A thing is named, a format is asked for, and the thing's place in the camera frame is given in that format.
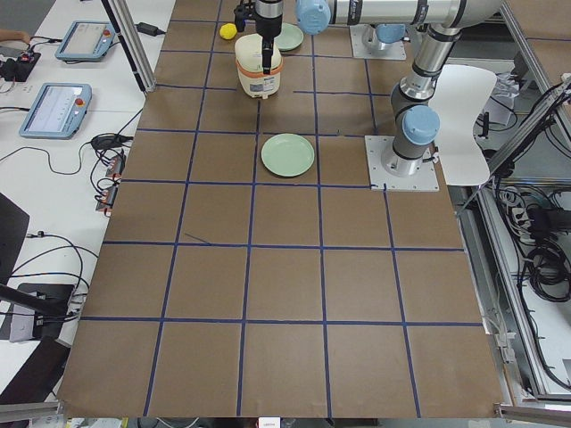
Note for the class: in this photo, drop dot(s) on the white rice cooker orange handle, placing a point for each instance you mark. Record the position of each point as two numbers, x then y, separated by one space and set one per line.
254 82

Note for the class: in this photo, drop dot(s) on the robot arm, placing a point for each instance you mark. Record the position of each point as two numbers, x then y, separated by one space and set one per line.
417 125
445 18

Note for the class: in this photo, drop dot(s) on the green plate near arm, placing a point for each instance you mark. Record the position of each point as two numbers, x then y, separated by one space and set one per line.
287 155
290 38

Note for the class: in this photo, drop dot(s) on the yellow toy bell pepper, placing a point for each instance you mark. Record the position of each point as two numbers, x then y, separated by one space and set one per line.
228 31

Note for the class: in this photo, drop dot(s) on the black power adapter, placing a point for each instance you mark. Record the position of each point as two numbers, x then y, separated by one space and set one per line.
149 29

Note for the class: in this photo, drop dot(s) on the far teach pendant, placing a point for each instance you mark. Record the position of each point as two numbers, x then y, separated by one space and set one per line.
86 41

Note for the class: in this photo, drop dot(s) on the teach pendant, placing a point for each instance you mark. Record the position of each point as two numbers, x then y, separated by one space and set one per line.
86 41
57 111

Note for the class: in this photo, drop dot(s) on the white chair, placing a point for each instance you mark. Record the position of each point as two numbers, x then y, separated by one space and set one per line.
460 94

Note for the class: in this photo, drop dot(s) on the near teach pendant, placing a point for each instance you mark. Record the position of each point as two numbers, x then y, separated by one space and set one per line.
57 111

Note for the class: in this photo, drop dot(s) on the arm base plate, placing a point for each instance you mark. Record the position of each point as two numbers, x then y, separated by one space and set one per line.
389 172
380 42

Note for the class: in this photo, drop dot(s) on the aluminium frame post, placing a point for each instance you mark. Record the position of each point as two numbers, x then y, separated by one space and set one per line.
121 20

